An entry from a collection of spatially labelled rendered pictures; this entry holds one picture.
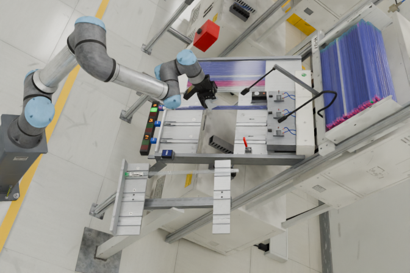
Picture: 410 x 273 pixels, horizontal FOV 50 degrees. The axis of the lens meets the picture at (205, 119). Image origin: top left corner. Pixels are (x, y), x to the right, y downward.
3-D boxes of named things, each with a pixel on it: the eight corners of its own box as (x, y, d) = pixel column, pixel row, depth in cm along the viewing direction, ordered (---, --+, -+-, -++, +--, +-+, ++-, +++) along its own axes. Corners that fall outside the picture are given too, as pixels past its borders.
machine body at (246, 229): (138, 225, 271) (195, 188, 230) (159, 136, 316) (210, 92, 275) (221, 258, 297) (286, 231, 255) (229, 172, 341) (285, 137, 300)
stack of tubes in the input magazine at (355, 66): (326, 128, 187) (379, 97, 169) (320, 49, 219) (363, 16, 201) (346, 141, 192) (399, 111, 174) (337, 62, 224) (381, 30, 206)
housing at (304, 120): (295, 163, 206) (296, 145, 195) (294, 89, 237) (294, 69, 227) (313, 164, 205) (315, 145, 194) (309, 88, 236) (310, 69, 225)
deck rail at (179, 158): (156, 163, 216) (154, 155, 211) (157, 159, 217) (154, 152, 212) (304, 166, 203) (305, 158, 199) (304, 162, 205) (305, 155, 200)
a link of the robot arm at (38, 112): (16, 133, 183) (27, 117, 174) (18, 105, 189) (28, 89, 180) (46, 137, 190) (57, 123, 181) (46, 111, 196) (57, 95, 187)
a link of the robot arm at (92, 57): (85, 62, 151) (188, 102, 184) (85, 38, 156) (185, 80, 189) (68, 78, 158) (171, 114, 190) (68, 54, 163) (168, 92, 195)
